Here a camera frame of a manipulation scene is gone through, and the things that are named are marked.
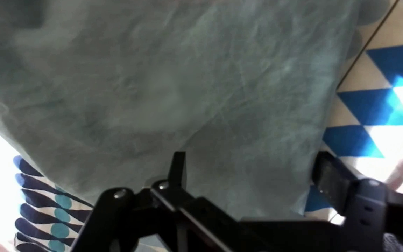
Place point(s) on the light blue pillow case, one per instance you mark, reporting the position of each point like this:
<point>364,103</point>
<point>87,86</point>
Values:
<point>164,85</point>

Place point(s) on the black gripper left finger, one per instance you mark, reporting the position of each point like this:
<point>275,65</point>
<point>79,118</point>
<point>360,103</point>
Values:
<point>113,219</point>

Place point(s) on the patterned diamond print bedspread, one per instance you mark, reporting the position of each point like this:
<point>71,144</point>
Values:
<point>374,107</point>

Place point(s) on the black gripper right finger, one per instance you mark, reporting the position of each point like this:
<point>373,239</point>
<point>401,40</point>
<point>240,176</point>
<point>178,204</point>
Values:
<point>367,205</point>

